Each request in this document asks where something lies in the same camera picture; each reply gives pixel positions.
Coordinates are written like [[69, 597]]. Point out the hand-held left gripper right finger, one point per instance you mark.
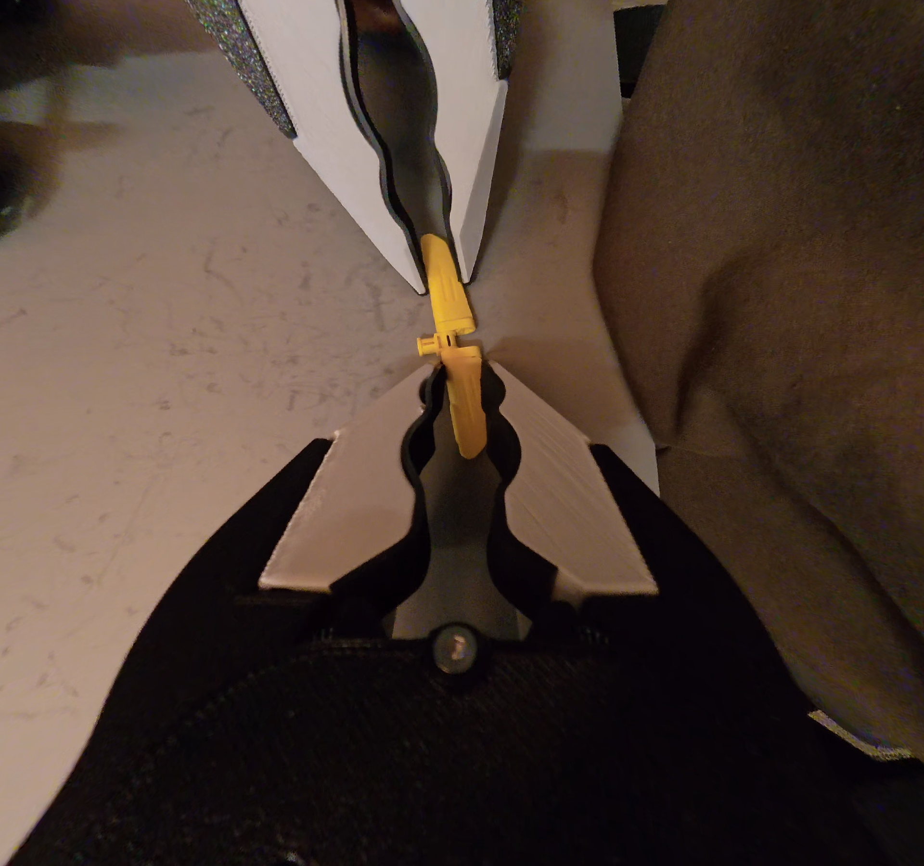
[[570, 512]]

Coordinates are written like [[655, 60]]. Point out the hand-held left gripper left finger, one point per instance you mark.
[[346, 512]]

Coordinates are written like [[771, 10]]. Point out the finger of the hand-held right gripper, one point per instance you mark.
[[303, 72], [465, 86]]

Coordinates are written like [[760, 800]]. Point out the yellow plastic toy piece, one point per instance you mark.
[[444, 281], [465, 404]]

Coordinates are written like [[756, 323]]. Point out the small yellow toy connector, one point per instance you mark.
[[433, 344]]

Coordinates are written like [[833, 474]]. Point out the yellow black tracked toy vehicle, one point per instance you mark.
[[8, 191]]

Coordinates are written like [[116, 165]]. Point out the person's brown shirt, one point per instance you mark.
[[779, 303]]

